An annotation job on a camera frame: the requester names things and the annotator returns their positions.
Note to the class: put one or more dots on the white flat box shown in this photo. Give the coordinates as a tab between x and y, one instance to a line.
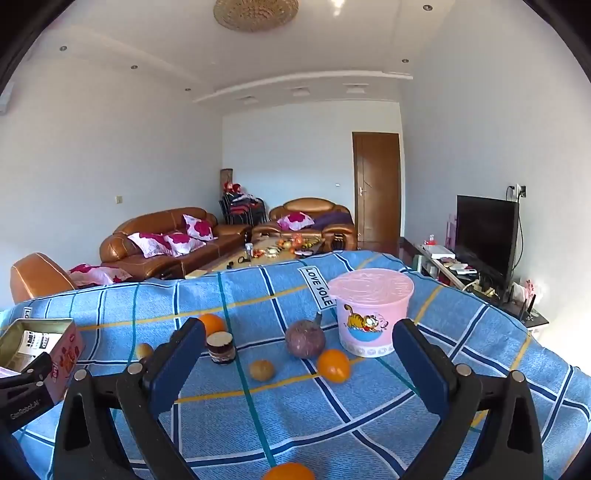
436	251

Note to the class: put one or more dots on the black flat television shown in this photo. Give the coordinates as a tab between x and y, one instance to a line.
485	235

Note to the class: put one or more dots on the stack of dark chairs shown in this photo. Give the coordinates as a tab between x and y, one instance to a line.
242	210

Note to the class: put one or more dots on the pink floral pillow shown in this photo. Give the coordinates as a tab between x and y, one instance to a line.
184	242
295	220
198	227
150	243

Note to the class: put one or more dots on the wall power outlet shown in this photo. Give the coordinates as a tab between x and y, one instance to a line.
521	190

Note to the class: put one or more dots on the long brown leather sofa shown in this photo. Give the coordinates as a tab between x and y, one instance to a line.
138	221

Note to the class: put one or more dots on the printed paper liner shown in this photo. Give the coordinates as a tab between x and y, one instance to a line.
27	341

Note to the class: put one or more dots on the blue plaid blanket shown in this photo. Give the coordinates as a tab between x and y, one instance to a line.
323	415

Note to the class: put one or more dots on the purple cloth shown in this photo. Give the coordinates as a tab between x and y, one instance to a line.
333	217

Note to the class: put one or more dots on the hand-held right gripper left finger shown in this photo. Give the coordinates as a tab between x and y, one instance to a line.
178	364

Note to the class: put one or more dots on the dark television stand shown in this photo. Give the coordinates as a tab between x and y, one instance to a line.
538	319

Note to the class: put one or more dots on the cluster of small table items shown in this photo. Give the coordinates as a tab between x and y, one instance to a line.
298	243

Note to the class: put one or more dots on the small yellow-brown longan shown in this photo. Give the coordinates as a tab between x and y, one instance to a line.
144	350

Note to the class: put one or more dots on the brown leather armchair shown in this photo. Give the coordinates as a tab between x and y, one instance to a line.
300	205
37	277

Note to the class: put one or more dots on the orange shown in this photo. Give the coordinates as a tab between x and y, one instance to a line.
213	324
333	365
288	473

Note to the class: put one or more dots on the brown wooden door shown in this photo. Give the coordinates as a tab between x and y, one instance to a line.
376	184

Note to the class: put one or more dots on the round woven ceiling lamp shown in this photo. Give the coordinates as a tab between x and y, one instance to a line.
256	11

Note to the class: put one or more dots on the white power strip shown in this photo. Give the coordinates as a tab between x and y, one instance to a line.
480	288

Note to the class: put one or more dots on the tall brown woven stand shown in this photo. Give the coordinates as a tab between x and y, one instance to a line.
226	177

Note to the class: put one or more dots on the red cloth bundle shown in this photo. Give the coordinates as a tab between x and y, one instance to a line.
231	187

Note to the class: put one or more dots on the pink gift bag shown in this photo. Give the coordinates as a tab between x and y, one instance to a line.
450	228

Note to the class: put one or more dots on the small metal can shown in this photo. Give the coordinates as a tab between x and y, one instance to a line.
249	250

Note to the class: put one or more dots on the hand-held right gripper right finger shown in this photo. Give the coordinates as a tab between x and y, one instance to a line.
425	369

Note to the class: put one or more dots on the pink floral cloth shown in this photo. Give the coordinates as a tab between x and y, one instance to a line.
97	276

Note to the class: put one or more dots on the wooden coffee table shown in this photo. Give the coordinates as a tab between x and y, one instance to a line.
221	267

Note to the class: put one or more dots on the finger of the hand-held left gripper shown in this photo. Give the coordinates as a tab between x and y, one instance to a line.
27	371

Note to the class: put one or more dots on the large reddish round vegetable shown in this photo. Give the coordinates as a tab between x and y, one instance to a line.
304	340

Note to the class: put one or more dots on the pink metal tin box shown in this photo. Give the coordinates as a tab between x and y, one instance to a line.
67	360

